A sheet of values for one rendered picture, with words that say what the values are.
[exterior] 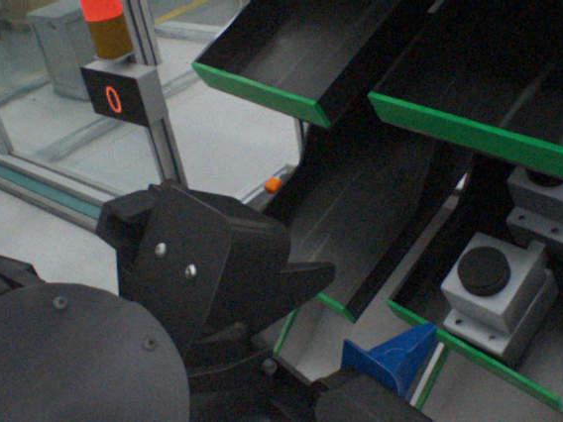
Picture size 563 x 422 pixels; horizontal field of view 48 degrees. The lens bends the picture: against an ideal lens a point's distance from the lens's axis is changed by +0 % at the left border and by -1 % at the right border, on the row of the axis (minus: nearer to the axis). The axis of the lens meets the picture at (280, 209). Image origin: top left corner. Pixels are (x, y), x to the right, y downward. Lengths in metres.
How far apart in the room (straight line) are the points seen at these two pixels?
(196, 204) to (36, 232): 1.03
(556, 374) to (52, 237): 0.96
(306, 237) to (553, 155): 0.27
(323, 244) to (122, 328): 0.38
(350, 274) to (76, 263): 0.70
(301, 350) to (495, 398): 0.20
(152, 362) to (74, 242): 1.03
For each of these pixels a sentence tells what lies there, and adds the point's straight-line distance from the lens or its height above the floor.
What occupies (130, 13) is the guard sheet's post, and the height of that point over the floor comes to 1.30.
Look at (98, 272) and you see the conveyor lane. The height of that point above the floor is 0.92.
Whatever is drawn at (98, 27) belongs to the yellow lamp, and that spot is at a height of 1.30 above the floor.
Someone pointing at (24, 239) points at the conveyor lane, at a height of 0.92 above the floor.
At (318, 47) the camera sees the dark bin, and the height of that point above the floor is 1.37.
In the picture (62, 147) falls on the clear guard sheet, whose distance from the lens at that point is 1.26.
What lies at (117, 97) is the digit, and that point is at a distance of 0.91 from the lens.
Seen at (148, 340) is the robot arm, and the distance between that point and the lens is 0.16.
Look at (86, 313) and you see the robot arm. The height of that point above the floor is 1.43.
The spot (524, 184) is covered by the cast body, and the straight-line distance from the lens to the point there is 0.44.
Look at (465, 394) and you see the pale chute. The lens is 0.59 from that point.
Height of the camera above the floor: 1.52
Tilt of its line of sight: 33 degrees down
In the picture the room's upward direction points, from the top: 11 degrees counter-clockwise
